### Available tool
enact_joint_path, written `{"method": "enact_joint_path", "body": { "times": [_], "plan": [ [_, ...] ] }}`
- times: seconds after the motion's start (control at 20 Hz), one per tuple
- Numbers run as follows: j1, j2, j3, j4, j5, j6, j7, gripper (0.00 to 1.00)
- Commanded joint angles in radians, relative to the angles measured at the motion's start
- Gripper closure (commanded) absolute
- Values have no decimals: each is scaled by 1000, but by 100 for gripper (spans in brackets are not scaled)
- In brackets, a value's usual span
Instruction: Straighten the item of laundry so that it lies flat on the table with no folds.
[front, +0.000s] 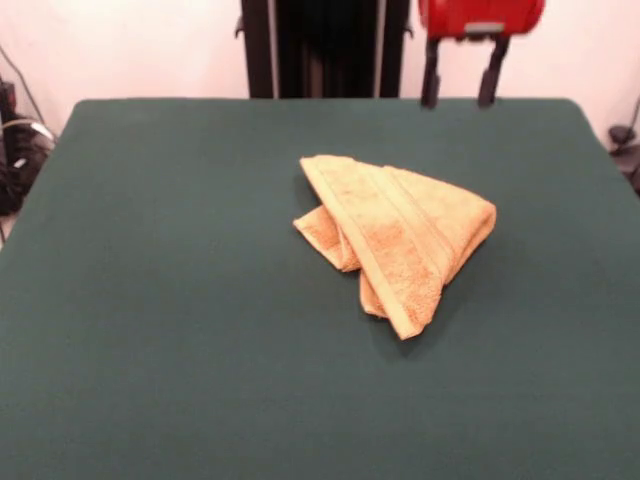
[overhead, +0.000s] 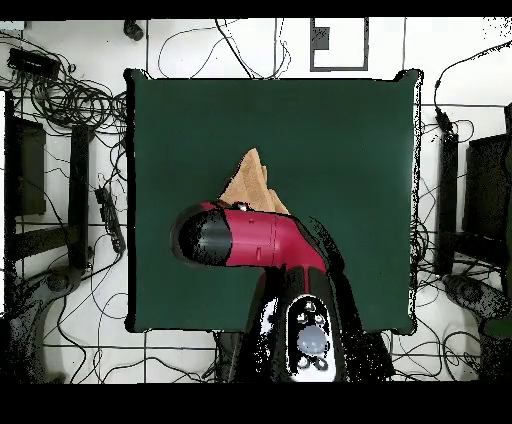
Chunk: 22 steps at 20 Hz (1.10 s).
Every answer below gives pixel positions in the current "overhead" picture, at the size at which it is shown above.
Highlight dark green table cloth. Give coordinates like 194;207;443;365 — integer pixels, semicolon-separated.
124;68;424;335

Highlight thin looped black cable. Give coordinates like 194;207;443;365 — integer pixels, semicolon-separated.
157;17;292;80

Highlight grey square frame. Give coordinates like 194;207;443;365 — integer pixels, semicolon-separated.
309;17;370;73

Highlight black cable with plug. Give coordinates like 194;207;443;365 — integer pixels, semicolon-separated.
433;39;512;136

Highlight black power strip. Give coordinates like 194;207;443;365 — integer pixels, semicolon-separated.
94;186;127;255

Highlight dark grey stand base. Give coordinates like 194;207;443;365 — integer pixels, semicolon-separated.
7;265;86;384
441;273;512;381

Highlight black frame stand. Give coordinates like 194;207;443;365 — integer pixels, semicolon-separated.
434;102;512;290
3;91;96;274

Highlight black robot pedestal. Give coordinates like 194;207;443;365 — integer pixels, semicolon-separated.
215;331;246;382

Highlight tan terry towel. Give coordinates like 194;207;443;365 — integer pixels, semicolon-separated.
218;147;291;215

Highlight small black round device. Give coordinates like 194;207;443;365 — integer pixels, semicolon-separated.
122;19;145;42

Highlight black adapter box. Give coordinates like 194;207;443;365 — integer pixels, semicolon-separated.
7;47;62;80

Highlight tangled black cables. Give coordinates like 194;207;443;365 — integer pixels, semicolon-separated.
0;31;128;138
411;175;481;381

